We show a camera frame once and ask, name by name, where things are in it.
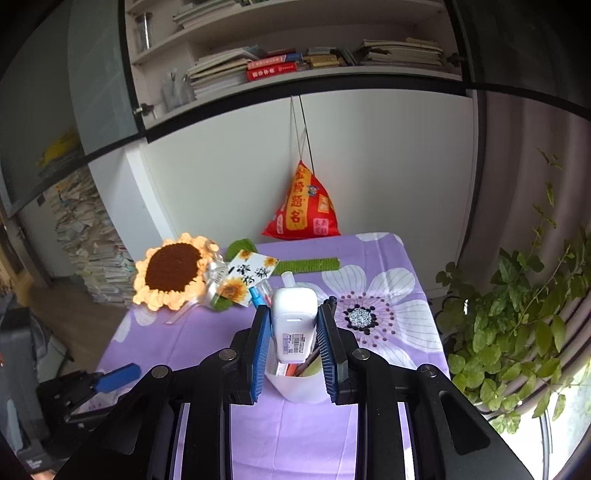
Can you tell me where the tall stack of papers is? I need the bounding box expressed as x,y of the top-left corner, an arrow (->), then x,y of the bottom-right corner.
48,167 -> 140,308

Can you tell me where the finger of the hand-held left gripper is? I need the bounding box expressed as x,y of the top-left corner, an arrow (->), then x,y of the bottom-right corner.
65,392 -> 127,428
60,363 -> 141,407

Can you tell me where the stack of flat books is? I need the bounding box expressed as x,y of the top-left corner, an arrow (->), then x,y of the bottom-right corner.
172,0 -> 242,29

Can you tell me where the green leafy plant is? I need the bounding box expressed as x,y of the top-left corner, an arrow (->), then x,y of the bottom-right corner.
434,148 -> 591,435

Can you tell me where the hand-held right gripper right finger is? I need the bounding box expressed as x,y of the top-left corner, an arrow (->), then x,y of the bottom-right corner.
316,298 -> 536,480

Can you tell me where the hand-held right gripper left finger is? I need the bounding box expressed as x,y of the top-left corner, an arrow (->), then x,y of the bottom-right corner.
55,305 -> 272,480

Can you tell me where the frosted glass cabinet door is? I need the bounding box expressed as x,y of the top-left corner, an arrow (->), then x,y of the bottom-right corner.
67,0 -> 142,158

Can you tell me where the stack of worn books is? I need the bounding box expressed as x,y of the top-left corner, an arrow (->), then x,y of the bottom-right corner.
353,38 -> 447,71

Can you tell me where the clear pen holder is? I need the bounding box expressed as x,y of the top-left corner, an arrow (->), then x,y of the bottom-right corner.
161,69 -> 195,112

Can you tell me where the purple floral tablecloth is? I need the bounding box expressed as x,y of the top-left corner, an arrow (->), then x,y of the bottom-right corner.
95,232 -> 451,480

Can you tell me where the glass jar with metal lid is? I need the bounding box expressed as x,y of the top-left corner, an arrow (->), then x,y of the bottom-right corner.
133,13 -> 153,52

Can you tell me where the pile of small books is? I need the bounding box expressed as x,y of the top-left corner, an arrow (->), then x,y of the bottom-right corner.
295,46 -> 357,71

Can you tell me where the dark glass cabinet door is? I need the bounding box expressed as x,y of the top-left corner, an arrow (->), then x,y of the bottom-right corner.
0,0 -> 89,219

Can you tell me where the white bookshelf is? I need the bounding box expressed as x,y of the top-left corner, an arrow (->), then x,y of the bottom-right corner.
124,0 -> 465,133

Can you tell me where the wide white correction tape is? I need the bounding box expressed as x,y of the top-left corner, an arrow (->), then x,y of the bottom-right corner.
270,286 -> 320,366

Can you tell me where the window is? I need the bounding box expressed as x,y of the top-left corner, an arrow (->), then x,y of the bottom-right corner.
540,360 -> 591,480

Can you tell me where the green crochet stem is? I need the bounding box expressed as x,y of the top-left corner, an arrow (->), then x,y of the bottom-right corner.
210,237 -> 341,313

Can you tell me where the translucent white plastic cup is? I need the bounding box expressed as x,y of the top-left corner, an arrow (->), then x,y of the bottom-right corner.
264,342 -> 325,405

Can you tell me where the red triangular hanging pouch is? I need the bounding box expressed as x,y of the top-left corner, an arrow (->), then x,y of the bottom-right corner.
261,95 -> 342,241

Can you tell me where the white ribbon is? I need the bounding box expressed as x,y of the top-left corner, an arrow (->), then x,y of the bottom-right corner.
168,240 -> 232,325

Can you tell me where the yellow object behind glass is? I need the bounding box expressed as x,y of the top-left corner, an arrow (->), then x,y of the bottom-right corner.
38,130 -> 82,168

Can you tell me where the stack of white books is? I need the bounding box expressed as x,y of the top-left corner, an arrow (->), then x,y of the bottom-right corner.
185,46 -> 259,100

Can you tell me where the grey pink curtain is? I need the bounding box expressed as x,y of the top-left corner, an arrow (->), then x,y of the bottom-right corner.
475,88 -> 591,416

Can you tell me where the red book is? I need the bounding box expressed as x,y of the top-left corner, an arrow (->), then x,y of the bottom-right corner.
249,54 -> 299,71
246,65 -> 297,83

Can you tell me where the sunflower print card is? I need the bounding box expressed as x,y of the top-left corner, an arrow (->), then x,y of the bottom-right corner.
217,249 -> 280,306

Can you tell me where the crochet sunflower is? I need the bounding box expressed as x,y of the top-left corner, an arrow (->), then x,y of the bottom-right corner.
133,233 -> 218,311

